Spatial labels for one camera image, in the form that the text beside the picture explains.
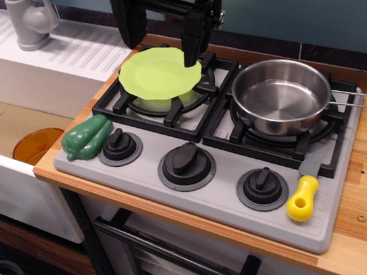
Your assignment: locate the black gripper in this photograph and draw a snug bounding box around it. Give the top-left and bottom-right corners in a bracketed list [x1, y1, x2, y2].
[109, 0, 225, 67]

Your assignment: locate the light green plastic plate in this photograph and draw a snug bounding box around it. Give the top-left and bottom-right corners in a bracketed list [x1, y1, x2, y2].
[119, 47, 202, 101]

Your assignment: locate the left black burner grate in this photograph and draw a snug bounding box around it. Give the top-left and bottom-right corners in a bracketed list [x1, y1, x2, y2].
[92, 52, 239, 144]

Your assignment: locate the black burner grate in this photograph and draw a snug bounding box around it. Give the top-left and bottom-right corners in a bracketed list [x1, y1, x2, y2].
[92, 52, 239, 144]
[202, 73, 356, 178]

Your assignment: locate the right black burner grate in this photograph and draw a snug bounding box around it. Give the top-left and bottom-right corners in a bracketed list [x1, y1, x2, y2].
[202, 73, 356, 178]

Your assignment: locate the grey toy faucet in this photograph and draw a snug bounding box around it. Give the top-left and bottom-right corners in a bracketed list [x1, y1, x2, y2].
[5, 0, 59, 51]

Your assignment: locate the left black stove knob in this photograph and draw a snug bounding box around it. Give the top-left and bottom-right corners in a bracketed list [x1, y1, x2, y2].
[98, 128, 143, 168]

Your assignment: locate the black stove knob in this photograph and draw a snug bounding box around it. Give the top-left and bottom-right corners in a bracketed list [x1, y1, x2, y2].
[237, 167, 289, 212]
[98, 128, 143, 168]
[157, 142, 217, 192]

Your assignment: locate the stainless steel pan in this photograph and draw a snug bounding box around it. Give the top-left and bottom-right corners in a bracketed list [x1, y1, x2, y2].
[231, 59, 367, 137]

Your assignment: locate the green toy bell pepper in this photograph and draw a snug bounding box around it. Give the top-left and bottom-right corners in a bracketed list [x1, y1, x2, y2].
[61, 114, 113, 162]

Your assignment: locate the middle black stove knob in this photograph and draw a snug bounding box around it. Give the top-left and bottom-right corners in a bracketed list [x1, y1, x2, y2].
[157, 142, 217, 192]

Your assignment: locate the white toy sink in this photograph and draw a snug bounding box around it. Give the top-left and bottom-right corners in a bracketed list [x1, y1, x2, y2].
[0, 9, 130, 243]

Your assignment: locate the grey toy stove top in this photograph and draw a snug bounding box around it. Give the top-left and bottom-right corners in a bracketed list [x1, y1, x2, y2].
[54, 74, 360, 253]

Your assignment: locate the right black stove knob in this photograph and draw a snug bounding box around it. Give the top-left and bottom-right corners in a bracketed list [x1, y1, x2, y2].
[237, 167, 289, 212]

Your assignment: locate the toy oven door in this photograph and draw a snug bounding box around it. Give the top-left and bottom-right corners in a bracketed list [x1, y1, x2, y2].
[92, 208, 320, 275]

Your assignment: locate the yellow handled toy knife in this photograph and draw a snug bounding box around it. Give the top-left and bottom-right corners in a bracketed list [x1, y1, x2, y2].
[286, 153, 324, 222]

